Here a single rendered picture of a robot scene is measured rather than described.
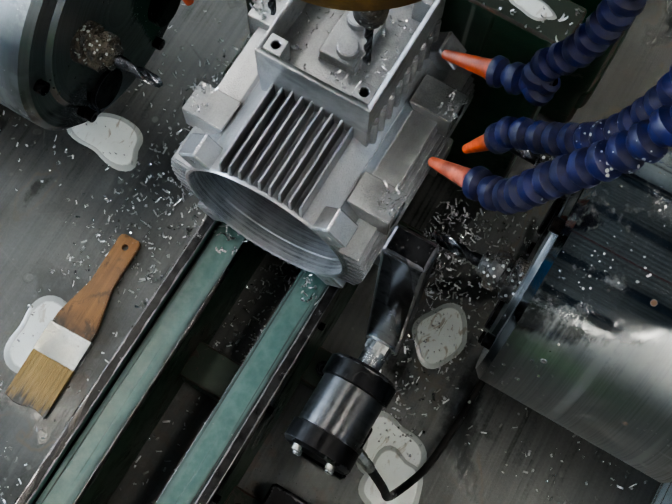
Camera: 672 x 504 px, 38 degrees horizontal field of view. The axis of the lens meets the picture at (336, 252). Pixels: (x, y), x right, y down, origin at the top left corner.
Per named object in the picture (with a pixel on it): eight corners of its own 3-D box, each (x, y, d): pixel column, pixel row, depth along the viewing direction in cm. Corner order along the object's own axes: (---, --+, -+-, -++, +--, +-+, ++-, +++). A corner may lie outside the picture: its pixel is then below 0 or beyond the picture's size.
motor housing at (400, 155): (294, 47, 99) (287, -68, 80) (461, 136, 96) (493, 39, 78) (185, 209, 93) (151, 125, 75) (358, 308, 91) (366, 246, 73)
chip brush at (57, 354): (113, 228, 105) (111, 226, 105) (152, 250, 105) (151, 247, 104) (4, 396, 100) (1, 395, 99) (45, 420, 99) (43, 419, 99)
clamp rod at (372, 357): (372, 335, 81) (373, 329, 79) (393, 347, 81) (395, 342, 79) (323, 419, 79) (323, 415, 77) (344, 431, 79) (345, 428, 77)
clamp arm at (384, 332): (379, 313, 83) (402, 213, 59) (410, 331, 83) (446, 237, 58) (358, 348, 82) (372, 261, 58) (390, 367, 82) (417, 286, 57)
